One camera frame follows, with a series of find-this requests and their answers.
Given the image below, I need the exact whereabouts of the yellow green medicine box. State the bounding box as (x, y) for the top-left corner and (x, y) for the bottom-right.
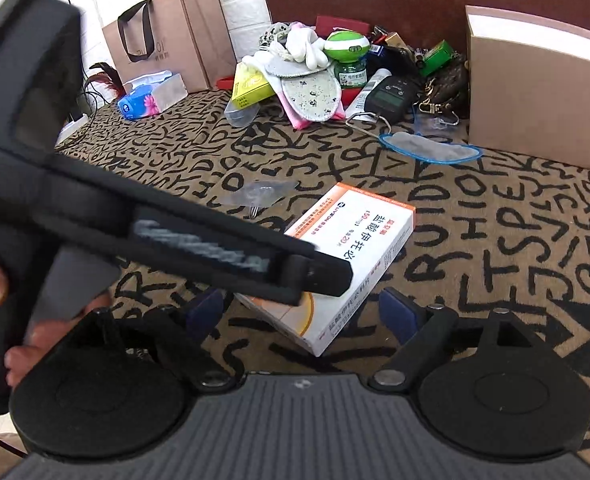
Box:
(231, 62), (278, 111)

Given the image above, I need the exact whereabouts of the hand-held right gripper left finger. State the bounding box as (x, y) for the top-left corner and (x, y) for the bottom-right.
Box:
(92, 287), (238, 393)

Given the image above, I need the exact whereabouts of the black digital hanging scale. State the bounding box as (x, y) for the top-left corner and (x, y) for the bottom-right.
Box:
(347, 76), (420, 133)

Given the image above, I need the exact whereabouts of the white orange medicine box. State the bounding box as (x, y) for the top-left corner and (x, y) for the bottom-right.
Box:
(235, 182), (416, 357)

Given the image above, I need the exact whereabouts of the grey spotted insole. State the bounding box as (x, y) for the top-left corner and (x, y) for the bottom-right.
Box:
(255, 55), (316, 78)
(280, 67), (346, 121)

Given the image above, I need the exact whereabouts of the dark red feather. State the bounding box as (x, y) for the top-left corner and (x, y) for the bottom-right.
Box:
(89, 61), (126, 106)

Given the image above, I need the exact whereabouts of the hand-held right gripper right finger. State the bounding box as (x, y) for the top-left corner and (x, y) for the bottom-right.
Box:
(370, 287), (540, 393)

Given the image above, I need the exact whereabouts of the blue-edged mesh pouch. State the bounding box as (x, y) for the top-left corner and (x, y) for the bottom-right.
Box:
(379, 131), (483, 163)

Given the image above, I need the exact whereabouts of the black white patterned cloth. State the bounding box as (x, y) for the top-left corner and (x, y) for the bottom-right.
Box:
(260, 22), (290, 53)

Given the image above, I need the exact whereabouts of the clear plastic cup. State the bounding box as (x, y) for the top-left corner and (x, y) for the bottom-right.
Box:
(224, 100), (258, 128)

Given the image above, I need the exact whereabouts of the pink cloth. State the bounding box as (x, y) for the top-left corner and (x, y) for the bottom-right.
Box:
(287, 102), (348, 131)

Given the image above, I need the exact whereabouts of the black pouch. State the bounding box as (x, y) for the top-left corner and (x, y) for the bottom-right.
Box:
(370, 42), (426, 78)

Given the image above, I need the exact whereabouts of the blue tissue pack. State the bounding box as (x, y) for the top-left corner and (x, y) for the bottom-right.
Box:
(117, 72), (190, 122)

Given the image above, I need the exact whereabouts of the small green box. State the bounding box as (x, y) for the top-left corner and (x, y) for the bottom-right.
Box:
(421, 40), (458, 77)

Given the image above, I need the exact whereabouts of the brown patterned purse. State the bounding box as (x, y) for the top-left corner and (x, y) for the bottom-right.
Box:
(422, 57), (470, 106)

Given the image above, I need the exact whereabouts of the white tube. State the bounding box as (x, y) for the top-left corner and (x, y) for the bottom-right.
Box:
(345, 67), (393, 113)

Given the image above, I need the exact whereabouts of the black cable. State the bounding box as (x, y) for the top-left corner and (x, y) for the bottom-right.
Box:
(0, 422), (28, 458)

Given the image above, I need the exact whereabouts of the green white round container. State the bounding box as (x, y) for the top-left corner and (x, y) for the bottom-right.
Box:
(323, 30), (370, 61)

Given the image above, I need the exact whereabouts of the tan storage box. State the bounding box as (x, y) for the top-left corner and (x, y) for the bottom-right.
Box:
(465, 5), (590, 173)

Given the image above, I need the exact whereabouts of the red box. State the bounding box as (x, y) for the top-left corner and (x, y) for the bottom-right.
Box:
(316, 15), (370, 36)

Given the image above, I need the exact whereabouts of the clear plastic packet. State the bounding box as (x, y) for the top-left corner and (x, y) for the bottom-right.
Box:
(220, 180), (300, 218)

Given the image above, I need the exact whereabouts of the white power strip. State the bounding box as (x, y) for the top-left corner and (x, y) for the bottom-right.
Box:
(55, 112), (90, 146)

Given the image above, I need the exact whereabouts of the metal key clip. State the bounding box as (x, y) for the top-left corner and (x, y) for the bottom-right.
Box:
(415, 102), (460, 128)

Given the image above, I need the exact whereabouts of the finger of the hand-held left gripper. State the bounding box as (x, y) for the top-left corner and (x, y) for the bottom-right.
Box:
(274, 255), (308, 307)
(302, 254), (354, 297)

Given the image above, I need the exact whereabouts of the green glass jar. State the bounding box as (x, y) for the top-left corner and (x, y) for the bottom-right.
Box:
(336, 60), (368, 90)

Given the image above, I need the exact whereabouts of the brown paper shopping bag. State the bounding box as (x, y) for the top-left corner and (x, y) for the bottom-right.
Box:
(102, 0), (238, 93)

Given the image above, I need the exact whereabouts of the letter printed blanket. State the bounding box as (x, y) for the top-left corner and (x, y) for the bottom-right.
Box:
(55, 87), (590, 476)

